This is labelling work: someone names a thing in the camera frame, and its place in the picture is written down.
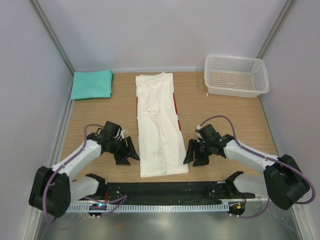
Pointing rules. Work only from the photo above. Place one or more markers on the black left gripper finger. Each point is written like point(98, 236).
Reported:
point(121, 160)
point(131, 149)

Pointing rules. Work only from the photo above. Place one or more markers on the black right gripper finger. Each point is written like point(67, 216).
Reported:
point(190, 152)
point(202, 161)

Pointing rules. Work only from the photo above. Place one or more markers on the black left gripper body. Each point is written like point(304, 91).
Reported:
point(118, 146)

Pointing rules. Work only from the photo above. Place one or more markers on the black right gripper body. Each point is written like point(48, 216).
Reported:
point(205, 146)

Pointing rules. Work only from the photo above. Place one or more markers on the white printed t-shirt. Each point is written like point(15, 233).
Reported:
point(161, 144)

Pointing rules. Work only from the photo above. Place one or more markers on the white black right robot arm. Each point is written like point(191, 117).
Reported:
point(284, 183)

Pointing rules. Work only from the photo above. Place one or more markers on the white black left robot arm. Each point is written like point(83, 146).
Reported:
point(55, 188)

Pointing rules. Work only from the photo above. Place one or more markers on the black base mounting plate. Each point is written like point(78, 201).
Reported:
point(149, 193)

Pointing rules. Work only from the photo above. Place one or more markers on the left base electronics board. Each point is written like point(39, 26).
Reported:
point(96, 209)

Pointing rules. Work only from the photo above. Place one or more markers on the base electronics board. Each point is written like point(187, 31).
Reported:
point(236, 209)
point(96, 209)

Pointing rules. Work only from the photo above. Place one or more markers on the folded teal t-shirt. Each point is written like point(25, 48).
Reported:
point(92, 85)

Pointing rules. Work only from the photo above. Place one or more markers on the right base electronics board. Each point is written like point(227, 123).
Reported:
point(236, 209)

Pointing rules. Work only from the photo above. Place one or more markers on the white perforated plastic basket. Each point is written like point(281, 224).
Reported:
point(234, 76)

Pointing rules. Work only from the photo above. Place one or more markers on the white slotted cable duct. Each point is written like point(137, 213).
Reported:
point(83, 207)

